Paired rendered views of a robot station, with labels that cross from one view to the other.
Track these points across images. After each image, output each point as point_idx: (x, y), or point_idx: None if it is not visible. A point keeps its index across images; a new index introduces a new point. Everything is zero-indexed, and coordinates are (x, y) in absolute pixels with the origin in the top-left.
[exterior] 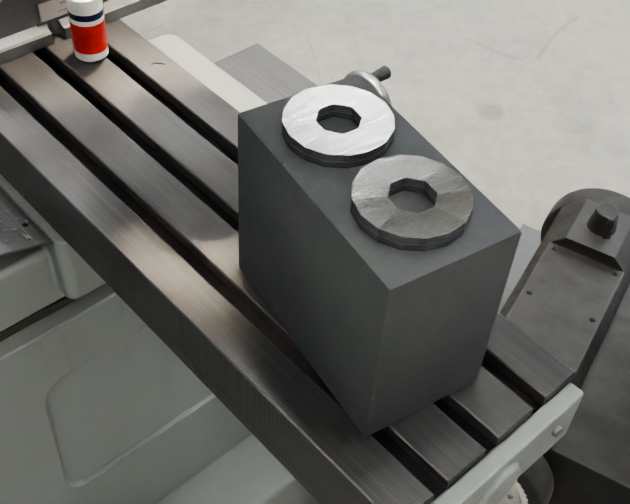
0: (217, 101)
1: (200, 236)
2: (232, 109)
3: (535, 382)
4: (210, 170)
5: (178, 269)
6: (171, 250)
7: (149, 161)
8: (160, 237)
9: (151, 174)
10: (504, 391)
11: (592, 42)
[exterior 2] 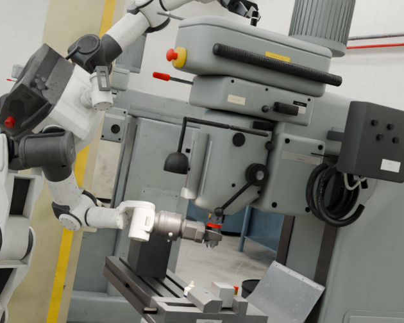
0: (150, 295)
1: (171, 283)
2: (147, 293)
3: (115, 257)
4: (161, 288)
5: (179, 282)
6: (179, 284)
7: (177, 293)
8: (181, 286)
9: (178, 292)
10: (122, 258)
11: None
